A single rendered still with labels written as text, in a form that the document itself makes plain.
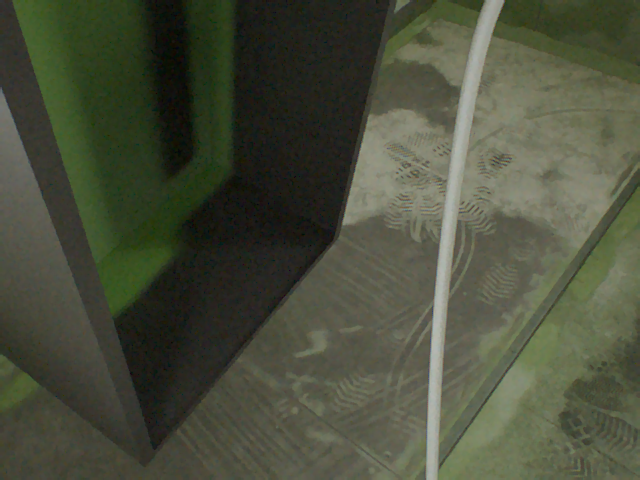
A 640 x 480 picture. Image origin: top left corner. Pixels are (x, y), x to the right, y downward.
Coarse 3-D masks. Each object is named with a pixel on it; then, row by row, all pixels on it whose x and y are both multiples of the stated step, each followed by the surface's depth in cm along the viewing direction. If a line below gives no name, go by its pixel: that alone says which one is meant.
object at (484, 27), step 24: (480, 24) 58; (480, 48) 60; (480, 72) 61; (456, 120) 65; (456, 144) 66; (456, 168) 67; (456, 192) 69; (456, 216) 71; (432, 336) 80; (432, 360) 82; (432, 384) 83; (432, 408) 85; (432, 432) 87; (432, 456) 89
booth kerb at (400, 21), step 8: (408, 0) 260; (416, 0) 264; (424, 0) 269; (432, 0) 274; (400, 8) 257; (408, 8) 262; (416, 8) 267; (424, 8) 272; (400, 16) 260; (408, 16) 265; (416, 16) 270; (392, 24) 258; (400, 24) 262; (408, 24) 267; (392, 32) 260
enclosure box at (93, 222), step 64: (0, 0) 36; (64, 0) 86; (128, 0) 96; (192, 0) 110; (256, 0) 106; (320, 0) 99; (384, 0) 92; (0, 64) 39; (64, 64) 92; (128, 64) 104; (192, 64) 120; (256, 64) 117; (320, 64) 108; (0, 128) 44; (64, 128) 99; (128, 128) 114; (192, 128) 132; (256, 128) 130; (320, 128) 119; (0, 192) 53; (64, 192) 50; (128, 192) 125; (192, 192) 142; (256, 192) 144; (320, 192) 132; (0, 256) 68; (64, 256) 55; (128, 256) 131; (192, 256) 132; (256, 256) 134; (320, 256) 134; (0, 320) 94; (64, 320) 71; (128, 320) 123; (192, 320) 124; (256, 320) 126; (64, 384) 99; (128, 384) 82; (192, 384) 117; (128, 448) 104
